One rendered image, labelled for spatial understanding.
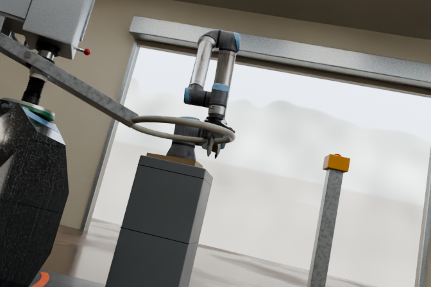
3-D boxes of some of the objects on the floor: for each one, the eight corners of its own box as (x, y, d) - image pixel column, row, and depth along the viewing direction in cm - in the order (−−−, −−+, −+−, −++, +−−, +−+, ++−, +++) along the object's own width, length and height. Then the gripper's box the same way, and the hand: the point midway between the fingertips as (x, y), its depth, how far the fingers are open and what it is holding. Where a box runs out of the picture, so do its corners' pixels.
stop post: (328, 369, 210) (360, 157, 233) (288, 359, 211) (324, 149, 234) (318, 356, 229) (349, 162, 253) (281, 348, 230) (315, 155, 253)
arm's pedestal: (117, 292, 273) (151, 164, 291) (192, 312, 265) (221, 179, 284) (86, 305, 225) (129, 150, 243) (177, 330, 217) (213, 168, 235)
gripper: (216, 120, 221) (210, 159, 216) (201, 113, 213) (194, 155, 208) (228, 119, 215) (222, 160, 211) (213, 113, 207) (206, 155, 202)
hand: (213, 155), depth 208 cm, fingers closed on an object, 4 cm apart
